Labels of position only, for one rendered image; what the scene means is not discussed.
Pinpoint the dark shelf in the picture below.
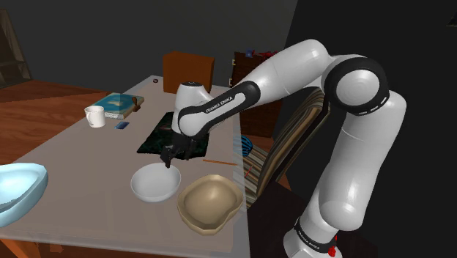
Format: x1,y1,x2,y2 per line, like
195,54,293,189
0,8,34,90

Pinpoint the white round bowl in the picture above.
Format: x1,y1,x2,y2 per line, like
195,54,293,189
130,162,182,204

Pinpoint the light blue bowl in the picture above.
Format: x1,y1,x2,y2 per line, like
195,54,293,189
0,162,49,229

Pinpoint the tan irregular bowl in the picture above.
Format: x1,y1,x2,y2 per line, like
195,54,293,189
177,174,245,236

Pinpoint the striped chair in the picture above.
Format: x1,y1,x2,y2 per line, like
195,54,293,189
243,86,331,210

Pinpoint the white mug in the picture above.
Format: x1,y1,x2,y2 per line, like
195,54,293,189
83,105,107,129

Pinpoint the dark green mat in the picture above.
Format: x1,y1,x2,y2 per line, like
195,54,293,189
136,111,212,159

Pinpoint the dark wooden dresser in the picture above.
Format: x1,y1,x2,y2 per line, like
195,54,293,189
229,50,283,139

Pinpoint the blue book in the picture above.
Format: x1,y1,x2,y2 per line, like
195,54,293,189
90,92,146,121

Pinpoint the orange pencil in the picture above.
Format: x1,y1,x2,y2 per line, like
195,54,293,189
202,158,238,166

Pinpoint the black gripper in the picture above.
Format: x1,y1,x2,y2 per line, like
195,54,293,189
160,132,198,169

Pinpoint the orange wooden chair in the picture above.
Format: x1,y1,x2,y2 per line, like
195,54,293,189
163,51,216,95

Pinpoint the blue wire basket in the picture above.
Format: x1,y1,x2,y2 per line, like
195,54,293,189
239,135,254,158

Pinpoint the dark robot stand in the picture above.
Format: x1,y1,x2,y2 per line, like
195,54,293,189
246,180,379,258

